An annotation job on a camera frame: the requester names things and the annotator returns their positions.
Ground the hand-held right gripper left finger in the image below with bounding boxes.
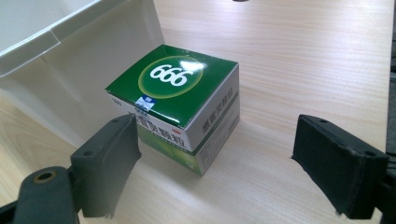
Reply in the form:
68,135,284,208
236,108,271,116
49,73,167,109
70,113,143,219

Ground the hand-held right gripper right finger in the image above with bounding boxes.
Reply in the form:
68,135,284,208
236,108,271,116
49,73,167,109
290,114,390,220

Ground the green and white medicine box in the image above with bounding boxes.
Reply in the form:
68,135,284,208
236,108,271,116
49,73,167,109
105,44,241,176

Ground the white plastic bin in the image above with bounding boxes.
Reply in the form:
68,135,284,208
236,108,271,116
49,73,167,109
0,0,166,147

